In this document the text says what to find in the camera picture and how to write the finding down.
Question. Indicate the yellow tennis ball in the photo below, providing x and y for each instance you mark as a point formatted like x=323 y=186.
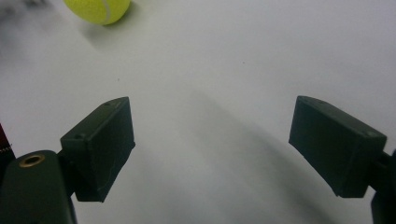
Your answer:
x=98 y=10

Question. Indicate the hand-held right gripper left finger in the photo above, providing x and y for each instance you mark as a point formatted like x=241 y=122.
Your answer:
x=99 y=149

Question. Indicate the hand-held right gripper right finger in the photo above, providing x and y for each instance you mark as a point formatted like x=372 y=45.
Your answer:
x=336 y=146

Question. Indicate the dark red box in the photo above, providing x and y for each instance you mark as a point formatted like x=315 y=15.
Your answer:
x=5 y=149

